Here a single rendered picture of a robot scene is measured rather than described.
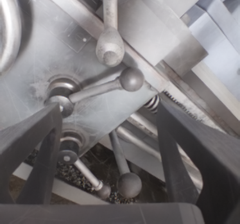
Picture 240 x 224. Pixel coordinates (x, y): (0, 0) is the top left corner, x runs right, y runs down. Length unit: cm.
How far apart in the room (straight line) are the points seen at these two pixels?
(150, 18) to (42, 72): 19
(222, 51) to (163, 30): 37
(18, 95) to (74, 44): 14
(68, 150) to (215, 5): 50
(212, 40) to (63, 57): 43
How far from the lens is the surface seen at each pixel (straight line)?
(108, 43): 19
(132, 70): 28
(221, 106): 65
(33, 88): 40
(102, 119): 42
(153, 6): 32
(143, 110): 61
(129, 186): 36
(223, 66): 70
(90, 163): 73
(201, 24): 63
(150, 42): 34
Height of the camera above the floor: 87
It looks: 24 degrees down
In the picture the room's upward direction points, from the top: 49 degrees clockwise
